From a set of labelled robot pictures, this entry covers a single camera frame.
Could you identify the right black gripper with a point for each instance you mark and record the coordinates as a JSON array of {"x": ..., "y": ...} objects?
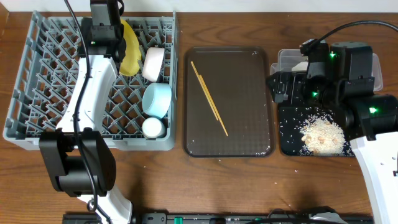
[{"x": 296, "y": 80}]

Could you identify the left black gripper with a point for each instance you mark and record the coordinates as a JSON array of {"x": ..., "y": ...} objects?
[{"x": 101, "y": 7}]

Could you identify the yellow plate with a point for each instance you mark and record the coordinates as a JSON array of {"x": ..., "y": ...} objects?
[{"x": 130, "y": 64}]

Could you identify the white napkin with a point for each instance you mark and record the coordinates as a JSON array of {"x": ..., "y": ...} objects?
[{"x": 300, "y": 67}]

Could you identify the white bowl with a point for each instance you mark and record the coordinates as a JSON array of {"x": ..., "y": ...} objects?
[{"x": 153, "y": 63}]

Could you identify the light blue bowl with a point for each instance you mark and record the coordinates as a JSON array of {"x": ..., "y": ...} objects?
[{"x": 157, "y": 99}]

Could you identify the wooden chopstick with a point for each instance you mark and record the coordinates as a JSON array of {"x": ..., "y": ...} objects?
[
  {"x": 197, "y": 74},
  {"x": 214, "y": 106}
]

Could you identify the small white cup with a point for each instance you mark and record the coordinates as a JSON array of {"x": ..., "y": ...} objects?
[{"x": 153, "y": 128}]

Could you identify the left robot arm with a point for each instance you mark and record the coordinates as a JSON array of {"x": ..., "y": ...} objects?
[{"x": 77, "y": 159}]

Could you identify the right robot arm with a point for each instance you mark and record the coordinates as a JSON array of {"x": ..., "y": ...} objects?
[{"x": 338, "y": 78}]

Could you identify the black waste tray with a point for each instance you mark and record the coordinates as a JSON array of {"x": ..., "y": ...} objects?
[{"x": 291, "y": 118}]

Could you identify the grey plastic dishwasher rack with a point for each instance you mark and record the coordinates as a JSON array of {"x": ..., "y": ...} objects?
[{"x": 48, "y": 71}]

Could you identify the clear plastic bin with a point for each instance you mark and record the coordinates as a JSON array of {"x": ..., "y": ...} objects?
[{"x": 288, "y": 58}]

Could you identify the dark brown serving tray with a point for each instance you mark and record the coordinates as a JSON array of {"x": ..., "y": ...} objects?
[{"x": 236, "y": 80}]

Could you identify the food scraps pile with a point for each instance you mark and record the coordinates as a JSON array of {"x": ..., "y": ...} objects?
[{"x": 322, "y": 136}]

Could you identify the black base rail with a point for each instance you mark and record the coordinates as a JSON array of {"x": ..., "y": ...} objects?
[{"x": 313, "y": 215}]

